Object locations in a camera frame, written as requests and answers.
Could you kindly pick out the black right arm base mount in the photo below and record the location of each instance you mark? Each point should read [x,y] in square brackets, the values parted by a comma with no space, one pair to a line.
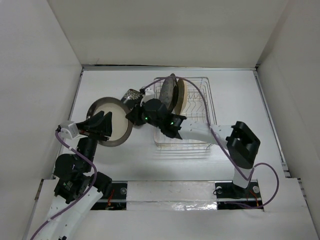
[232,197]

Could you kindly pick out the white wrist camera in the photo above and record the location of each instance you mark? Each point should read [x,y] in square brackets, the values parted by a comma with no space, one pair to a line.
[148,95]
[68,130]

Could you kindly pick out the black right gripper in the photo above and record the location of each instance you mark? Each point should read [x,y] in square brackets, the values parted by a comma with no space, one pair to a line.
[135,114]

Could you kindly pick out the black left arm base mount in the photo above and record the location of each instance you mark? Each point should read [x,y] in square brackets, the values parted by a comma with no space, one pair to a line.
[116,200]

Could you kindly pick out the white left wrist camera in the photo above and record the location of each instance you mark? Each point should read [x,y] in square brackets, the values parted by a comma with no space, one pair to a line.
[68,130]

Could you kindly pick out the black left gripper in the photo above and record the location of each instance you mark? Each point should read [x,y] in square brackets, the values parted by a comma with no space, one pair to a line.
[105,123]

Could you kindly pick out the cream plate black glossy rim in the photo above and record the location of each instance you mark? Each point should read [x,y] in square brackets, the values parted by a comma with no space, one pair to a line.
[175,92]

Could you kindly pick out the black floral square plate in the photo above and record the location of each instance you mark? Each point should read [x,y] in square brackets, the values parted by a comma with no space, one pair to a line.
[131,98]

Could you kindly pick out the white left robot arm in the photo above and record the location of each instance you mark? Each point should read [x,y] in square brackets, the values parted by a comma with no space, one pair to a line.
[80,185]

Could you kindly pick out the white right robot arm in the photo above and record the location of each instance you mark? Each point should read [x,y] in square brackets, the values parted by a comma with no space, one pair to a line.
[237,141]

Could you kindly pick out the grey reindeer round plate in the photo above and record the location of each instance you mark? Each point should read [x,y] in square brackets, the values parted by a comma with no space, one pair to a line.
[167,92]

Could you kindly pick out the steel wire dish rack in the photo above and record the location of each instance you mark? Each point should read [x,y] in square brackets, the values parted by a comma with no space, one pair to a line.
[199,98]

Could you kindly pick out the cream plate brown rim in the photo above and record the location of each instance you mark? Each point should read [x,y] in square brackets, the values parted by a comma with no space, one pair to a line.
[121,126]

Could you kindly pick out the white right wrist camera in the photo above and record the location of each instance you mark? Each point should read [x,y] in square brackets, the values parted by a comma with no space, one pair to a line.
[148,95]

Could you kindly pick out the beige leaf pattern plate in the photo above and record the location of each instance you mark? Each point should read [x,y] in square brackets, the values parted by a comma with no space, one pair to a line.
[182,96]

